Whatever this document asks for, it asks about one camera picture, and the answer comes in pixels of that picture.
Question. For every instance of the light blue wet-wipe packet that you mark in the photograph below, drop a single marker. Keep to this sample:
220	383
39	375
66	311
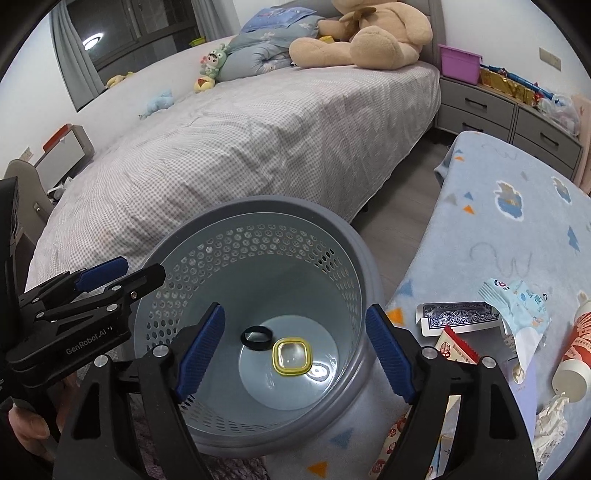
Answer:
523	319

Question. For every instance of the grey window curtain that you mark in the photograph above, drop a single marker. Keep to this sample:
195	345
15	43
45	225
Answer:
78	72

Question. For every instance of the white orange appliance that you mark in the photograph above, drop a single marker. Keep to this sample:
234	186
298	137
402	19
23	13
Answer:
67	152

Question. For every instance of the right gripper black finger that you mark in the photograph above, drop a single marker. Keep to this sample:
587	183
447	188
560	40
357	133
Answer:
135	286

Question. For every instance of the large tan teddy bear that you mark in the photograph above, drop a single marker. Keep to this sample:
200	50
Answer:
369	34

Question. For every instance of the clear plastic bag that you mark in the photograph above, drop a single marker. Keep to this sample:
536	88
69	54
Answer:
561	110

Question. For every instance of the green plush doll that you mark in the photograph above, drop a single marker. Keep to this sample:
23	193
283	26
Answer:
210	67

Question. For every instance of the small blue plush toy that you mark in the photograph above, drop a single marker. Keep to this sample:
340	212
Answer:
161	102

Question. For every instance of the light blue folded quilt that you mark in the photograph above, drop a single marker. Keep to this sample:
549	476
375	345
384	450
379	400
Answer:
263	43

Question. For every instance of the purple plastic bin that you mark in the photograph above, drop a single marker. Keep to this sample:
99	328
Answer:
460	65

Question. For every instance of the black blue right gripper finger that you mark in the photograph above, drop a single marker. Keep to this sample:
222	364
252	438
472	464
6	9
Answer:
491	439
99	441

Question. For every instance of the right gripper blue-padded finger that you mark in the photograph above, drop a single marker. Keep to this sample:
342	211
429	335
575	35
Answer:
100	275

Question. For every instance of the red white tube bottle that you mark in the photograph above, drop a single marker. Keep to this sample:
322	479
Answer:
572	376

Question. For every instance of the grey checkered bed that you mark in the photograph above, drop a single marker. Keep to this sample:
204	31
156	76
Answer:
332	136

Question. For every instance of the person's left hand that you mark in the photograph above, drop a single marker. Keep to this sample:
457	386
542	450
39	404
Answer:
32	431

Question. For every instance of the white paper ball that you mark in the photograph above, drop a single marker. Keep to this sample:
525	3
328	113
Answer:
550	429

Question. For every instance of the gold gift boxes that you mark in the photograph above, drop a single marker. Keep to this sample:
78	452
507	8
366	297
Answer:
513	85

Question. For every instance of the blue patterned fleece blanket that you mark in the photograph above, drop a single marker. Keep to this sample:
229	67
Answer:
501	214

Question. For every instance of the yellow plush toy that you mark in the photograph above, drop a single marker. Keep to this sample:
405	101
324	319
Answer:
116	79

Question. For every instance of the yellow square lid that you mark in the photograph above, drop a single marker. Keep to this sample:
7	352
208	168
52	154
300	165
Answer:
291	357

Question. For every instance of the grey perforated trash basket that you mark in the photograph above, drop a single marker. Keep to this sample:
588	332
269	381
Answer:
279	267

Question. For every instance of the beige chair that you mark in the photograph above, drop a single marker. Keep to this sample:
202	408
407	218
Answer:
34	206

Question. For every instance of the pink cartoon folded mat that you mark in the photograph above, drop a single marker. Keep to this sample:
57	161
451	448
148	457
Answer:
583	175

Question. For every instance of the wall power socket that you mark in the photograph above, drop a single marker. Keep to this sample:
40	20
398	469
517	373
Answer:
550	59

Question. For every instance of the grey drawer dresser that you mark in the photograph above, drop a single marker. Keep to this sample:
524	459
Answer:
467	107

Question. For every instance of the red white snack wrapper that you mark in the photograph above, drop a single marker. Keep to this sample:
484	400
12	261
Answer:
452	347

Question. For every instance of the blue playing card box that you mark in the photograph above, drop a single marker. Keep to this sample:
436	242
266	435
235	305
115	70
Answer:
461	317

